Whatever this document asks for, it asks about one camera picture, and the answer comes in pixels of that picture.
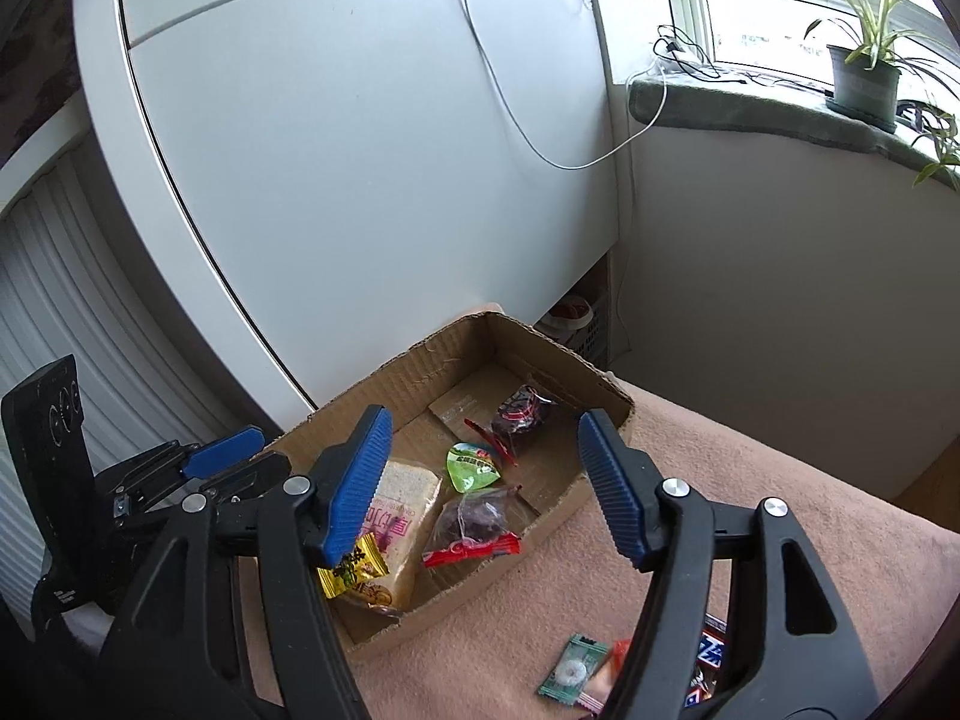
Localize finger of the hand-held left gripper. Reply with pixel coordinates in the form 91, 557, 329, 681
174, 426, 268, 482
196, 453, 293, 505

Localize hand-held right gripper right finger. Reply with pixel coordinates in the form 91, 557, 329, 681
576, 409, 872, 720

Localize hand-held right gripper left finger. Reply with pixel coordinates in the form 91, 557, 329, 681
101, 405, 395, 720

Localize clear bread packet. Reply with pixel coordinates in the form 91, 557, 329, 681
334, 457, 443, 612

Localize yellow candy packet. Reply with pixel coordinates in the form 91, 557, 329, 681
316, 532, 389, 601

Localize red ended dried fruit packet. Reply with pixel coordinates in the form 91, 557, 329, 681
421, 486, 522, 569

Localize dark red snack packet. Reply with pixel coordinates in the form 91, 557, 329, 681
463, 384, 560, 466

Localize cardboard box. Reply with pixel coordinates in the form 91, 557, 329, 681
259, 309, 637, 662

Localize peach blanket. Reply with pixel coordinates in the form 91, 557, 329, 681
232, 379, 946, 720

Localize white ribbed panel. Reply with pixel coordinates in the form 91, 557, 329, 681
0, 142, 278, 616

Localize white storage basket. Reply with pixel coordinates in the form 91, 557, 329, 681
534, 292, 610, 367

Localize long dark chocolate bar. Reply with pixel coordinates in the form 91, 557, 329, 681
686, 611, 732, 710

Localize pink candy packet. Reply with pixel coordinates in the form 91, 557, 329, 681
576, 639, 632, 713

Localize white cabinet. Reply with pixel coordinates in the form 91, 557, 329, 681
71, 0, 620, 436

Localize grey windowsill cloth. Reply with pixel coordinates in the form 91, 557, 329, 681
628, 71, 960, 192

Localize small spider plant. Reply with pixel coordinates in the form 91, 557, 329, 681
904, 106, 960, 190

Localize grey potted spider plant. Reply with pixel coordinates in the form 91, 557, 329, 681
796, 0, 953, 134

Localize white framed window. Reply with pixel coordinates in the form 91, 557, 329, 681
637, 0, 960, 102

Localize green ring candy packet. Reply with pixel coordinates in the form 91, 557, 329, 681
535, 633, 610, 701

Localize white hanging cable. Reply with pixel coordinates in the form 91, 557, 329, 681
457, 0, 670, 170

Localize black charger cables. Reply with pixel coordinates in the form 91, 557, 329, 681
651, 24, 833, 95

